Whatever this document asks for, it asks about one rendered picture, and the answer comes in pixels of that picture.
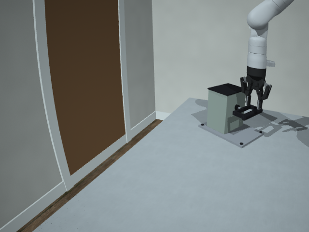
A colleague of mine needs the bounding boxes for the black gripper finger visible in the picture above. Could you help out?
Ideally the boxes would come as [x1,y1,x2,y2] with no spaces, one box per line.
[254,82,272,110]
[240,77,253,106]

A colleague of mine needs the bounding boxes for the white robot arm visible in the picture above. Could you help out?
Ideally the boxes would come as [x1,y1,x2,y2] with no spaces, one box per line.
[247,0,294,69]

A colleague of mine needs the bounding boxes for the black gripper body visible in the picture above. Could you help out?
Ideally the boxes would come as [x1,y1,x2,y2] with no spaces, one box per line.
[246,66,266,90]

